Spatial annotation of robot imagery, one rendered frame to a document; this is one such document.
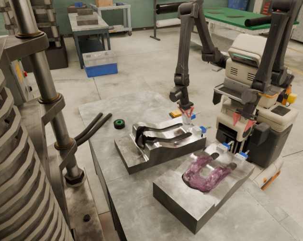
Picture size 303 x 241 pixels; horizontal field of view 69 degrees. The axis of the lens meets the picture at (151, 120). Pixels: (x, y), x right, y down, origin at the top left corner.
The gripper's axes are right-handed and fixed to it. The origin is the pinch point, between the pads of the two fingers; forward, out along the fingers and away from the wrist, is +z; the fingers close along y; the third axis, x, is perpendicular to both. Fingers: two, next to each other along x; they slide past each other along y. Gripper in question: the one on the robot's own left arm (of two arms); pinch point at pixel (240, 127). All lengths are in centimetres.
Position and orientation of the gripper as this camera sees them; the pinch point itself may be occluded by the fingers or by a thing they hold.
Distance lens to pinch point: 130.3
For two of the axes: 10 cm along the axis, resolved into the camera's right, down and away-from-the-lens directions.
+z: -3.2, 9.0, 2.9
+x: 7.0, 0.2, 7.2
